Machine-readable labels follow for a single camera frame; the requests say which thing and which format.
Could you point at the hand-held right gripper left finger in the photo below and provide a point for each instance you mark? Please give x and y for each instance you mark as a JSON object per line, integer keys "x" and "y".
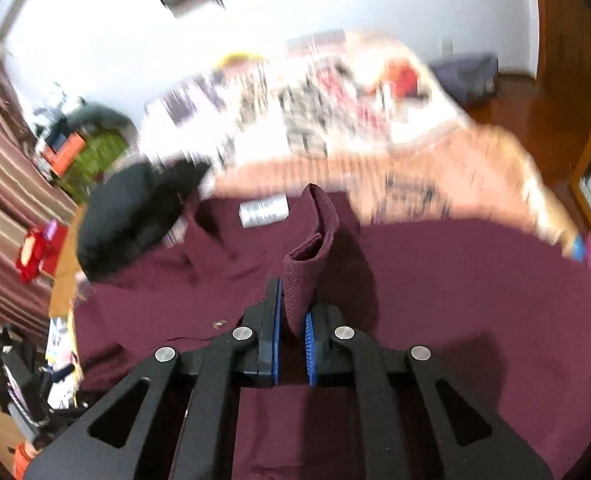
{"x": 275, "y": 332}

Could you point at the striped curtain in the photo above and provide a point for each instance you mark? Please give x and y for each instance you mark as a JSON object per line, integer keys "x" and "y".
{"x": 5, "y": 185}

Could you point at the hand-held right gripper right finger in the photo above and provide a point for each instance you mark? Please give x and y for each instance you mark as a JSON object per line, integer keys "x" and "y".
{"x": 309, "y": 345}

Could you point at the dark grey cloth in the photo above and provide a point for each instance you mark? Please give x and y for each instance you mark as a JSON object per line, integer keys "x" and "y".
{"x": 102, "y": 117}

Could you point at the maroon sweatshirt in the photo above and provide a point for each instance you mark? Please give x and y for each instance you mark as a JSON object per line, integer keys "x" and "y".
{"x": 450, "y": 285}

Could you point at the yellow object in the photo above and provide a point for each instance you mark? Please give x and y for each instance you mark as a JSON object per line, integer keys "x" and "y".
{"x": 240, "y": 59}

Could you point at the black cloth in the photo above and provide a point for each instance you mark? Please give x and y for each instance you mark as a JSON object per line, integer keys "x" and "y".
{"x": 125, "y": 220}

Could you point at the printed blanket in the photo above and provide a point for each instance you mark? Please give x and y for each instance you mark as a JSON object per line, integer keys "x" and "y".
{"x": 425, "y": 175}

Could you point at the orange box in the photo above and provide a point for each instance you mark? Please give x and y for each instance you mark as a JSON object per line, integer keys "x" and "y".
{"x": 65, "y": 152}

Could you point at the wooden door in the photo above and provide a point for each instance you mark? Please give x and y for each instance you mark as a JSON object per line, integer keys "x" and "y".
{"x": 570, "y": 60}

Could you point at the red toy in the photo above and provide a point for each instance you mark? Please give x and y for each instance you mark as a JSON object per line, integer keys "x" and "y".
{"x": 32, "y": 255}

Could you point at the dark blue cloth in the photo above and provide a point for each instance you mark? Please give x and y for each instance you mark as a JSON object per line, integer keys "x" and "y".
{"x": 463, "y": 77}

